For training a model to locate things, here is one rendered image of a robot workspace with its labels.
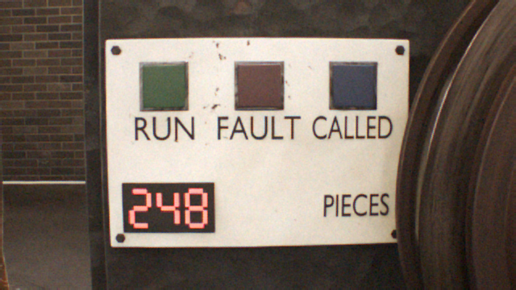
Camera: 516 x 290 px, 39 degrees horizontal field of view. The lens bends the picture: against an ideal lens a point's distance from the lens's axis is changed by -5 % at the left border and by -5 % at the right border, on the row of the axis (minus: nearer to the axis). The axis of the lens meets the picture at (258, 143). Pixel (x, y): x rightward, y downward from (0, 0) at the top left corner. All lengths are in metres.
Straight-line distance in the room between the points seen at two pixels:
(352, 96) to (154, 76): 0.17
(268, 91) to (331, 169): 0.09
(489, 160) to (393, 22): 0.20
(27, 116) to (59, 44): 0.70
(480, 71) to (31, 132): 6.42
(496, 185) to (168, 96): 0.28
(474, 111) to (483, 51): 0.04
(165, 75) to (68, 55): 6.10
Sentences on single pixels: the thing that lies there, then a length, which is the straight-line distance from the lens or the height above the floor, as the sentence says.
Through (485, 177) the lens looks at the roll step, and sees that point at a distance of 0.53.
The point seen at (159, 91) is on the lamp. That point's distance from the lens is 0.64.
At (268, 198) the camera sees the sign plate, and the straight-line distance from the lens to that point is 0.65.
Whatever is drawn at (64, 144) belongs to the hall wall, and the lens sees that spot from 6.80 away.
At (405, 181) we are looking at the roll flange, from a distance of 0.60.
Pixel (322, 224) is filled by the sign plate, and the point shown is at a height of 1.08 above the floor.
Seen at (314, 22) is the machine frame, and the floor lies 1.25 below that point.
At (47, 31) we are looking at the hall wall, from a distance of 6.77.
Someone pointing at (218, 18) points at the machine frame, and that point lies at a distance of 0.66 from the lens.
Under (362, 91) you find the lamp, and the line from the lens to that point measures 0.65.
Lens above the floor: 1.24
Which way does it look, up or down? 8 degrees down
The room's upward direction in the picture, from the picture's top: straight up
